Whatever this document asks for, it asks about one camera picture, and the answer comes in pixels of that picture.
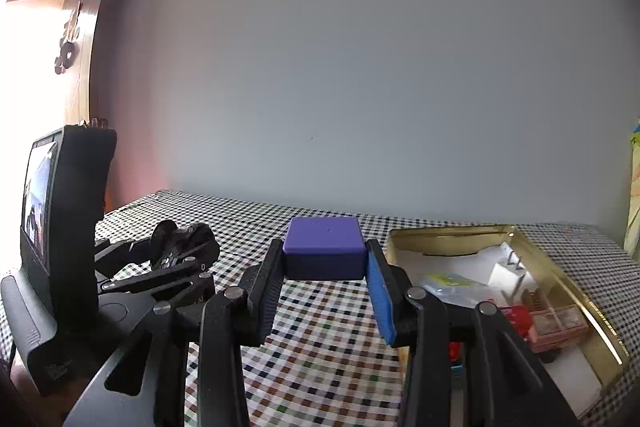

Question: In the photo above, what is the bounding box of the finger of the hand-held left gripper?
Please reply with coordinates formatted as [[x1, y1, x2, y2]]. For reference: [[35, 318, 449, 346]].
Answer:
[[94, 238, 221, 280], [97, 272, 217, 315]]

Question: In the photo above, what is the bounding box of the checked tablecloth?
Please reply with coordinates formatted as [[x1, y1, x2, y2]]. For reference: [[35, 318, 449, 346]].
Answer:
[[0, 189, 626, 427]]

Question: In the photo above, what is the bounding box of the wooden door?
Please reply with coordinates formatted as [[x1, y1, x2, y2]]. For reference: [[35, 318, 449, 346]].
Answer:
[[0, 0, 141, 212]]

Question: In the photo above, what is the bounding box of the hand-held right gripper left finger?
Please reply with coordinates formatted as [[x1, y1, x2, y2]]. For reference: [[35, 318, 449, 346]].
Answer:
[[62, 238, 286, 427]]

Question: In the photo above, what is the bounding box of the white charger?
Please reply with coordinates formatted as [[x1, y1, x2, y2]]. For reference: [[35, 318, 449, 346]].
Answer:
[[487, 251, 538, 295]]

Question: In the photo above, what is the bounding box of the brown wafer bar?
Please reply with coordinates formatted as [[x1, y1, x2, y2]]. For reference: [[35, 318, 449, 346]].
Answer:
[[520, 288, 546, 310]]

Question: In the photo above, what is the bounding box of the red toy block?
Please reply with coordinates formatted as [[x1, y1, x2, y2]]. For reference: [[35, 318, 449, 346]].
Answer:
[[447, 304, 533, 360]]

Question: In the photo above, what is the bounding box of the purple block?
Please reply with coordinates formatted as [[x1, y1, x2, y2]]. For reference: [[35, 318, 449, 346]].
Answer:
[[281, 216, 367, 280]]

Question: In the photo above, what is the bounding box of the clear plastic bag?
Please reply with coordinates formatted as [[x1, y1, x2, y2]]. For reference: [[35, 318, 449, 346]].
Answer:
[[417, 272, 493, 308]]

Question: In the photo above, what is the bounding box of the gold tin box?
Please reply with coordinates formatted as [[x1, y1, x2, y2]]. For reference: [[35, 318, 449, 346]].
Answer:
[[387, 224, 631, 420]]

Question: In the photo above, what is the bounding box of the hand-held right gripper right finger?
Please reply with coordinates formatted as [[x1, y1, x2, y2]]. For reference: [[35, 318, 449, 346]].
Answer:
[[365, 238, 586, 427]]

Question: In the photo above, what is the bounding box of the white paper liner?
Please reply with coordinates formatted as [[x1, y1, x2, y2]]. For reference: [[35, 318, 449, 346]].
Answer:
[[400, 242, 601, 413]]

